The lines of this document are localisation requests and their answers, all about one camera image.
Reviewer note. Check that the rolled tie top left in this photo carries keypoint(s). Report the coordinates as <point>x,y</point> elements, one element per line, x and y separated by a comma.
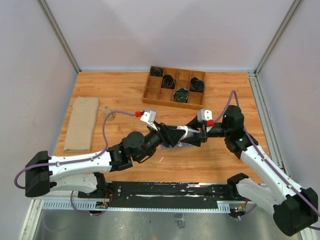
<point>156,71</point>

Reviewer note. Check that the rolled tie right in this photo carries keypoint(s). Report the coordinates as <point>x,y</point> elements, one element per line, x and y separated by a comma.
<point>197,85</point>

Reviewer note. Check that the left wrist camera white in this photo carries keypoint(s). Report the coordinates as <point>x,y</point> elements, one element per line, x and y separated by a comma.
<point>148,117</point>

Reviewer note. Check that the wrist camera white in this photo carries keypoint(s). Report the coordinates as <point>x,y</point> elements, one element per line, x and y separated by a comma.
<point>148,117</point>
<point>204,115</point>

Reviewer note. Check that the rolled tie orange stripes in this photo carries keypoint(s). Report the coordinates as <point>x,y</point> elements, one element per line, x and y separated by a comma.
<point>168,82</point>

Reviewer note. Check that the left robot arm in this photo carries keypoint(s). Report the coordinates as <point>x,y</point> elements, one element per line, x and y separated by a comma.
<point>82,173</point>

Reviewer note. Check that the small glass bottle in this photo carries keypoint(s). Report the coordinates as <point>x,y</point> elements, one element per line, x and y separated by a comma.
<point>109,114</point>

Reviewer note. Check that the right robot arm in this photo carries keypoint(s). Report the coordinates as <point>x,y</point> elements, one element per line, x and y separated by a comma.
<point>293,208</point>

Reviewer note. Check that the blue weekly pill organizer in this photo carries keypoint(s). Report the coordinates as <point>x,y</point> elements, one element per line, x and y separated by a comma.
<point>177,146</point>

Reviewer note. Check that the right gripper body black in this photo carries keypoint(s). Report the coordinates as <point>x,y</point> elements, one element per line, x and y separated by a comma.
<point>204,133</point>

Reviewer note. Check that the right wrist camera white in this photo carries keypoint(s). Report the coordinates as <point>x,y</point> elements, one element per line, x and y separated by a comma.
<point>204,115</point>

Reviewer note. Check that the wooden compartment tray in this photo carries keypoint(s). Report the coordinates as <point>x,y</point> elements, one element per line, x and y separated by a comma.
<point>155,95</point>

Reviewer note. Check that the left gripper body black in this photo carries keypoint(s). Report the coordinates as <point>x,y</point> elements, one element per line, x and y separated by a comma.
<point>165,137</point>

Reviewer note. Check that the white pill bottle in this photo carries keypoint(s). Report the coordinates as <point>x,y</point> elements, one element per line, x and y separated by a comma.
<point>189,132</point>

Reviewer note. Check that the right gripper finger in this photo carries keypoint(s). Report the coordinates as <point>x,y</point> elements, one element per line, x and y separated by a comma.
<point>194,140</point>
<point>194,124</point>

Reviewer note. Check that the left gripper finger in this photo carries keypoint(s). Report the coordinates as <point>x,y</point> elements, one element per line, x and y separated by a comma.
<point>174,136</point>
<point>168,128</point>

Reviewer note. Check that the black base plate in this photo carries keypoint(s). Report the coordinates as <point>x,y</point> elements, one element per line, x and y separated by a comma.
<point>163,195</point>

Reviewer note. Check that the rolled tie green pattern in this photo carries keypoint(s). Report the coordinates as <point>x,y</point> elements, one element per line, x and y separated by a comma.
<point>181,95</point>

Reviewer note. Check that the beige folded cloth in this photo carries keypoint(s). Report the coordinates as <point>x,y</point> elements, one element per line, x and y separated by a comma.
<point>81,126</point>

